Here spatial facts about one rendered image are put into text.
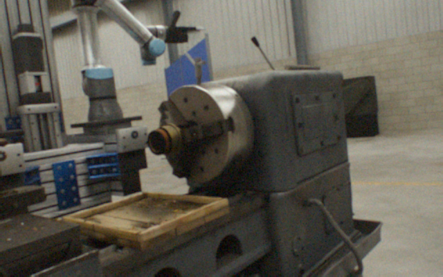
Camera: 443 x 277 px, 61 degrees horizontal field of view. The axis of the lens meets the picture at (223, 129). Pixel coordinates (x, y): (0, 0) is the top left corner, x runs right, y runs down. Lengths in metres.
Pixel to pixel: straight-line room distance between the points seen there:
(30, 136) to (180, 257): 0.88
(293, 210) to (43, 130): 1.02
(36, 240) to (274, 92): 0.79
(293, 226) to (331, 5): 10.59
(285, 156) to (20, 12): 1.21
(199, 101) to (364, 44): 10.18
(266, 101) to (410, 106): 9.88
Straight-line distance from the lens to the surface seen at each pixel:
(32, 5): 1.84
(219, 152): 1.14
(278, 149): 1.21
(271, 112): 1.20
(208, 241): 1.07
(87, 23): 1.88
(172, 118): 1.19
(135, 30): 1.79
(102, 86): 1.69
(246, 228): 1.19
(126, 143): 1.55
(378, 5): 11.36
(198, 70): 1.22
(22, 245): 0.74
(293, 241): 1.32
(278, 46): 12.12
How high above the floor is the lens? 1.16
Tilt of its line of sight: 3 degrees down
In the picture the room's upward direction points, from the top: 7 degrees counter-clockwise
